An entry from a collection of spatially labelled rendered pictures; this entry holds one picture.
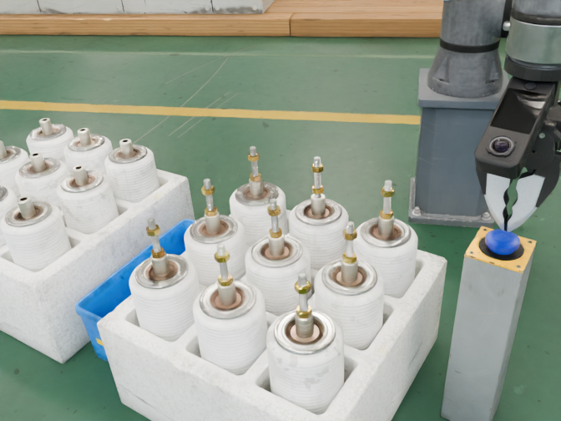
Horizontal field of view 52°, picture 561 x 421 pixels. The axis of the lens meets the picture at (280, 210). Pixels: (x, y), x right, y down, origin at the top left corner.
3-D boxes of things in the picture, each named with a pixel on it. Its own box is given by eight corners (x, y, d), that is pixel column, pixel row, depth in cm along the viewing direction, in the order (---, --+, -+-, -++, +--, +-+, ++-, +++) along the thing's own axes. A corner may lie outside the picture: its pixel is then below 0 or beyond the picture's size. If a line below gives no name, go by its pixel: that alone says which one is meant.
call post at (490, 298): (455, 384, 93) (481, 227, 76) (499, 403, 89) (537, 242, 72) (439, 417, 88) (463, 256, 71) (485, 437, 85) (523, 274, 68)
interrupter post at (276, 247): (279, 260, 83) (278, 241, 81) (265, 255, 84) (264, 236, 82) (288, 251, 84) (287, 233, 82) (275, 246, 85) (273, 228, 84)
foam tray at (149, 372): (257, 270, 120) (250, 197, 110) (437, 338, 101) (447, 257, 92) (120, 403, 93) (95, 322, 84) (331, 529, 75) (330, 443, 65)
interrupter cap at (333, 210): (340, 228, 88) (340, 225, 88) (291, 225, 90) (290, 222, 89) (343, 202, 94) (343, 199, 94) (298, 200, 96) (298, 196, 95)
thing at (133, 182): (144, 213, 128) (128, 140, 118) (176, 224, 124) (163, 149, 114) (113, 235, 122) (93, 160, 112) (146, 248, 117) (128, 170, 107)
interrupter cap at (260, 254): (284, 276, 80) (284, 271, 79) (240, 259, 83) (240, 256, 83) (312, 247, 85) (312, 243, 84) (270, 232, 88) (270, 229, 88)
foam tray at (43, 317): (79, 205, 146) (61, 141, 136) (199, 246, 128) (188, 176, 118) (-64, 296, 119) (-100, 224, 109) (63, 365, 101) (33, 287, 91)
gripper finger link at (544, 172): (553, 205, 66) (570, 136, 61) (550, 211, 65) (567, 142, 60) (511, 195, 68) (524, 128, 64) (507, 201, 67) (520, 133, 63)
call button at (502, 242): (488, 237, 74) (491, 225, 73) (521, 246, 72) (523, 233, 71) (479, 254, 71) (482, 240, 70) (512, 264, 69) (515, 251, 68)
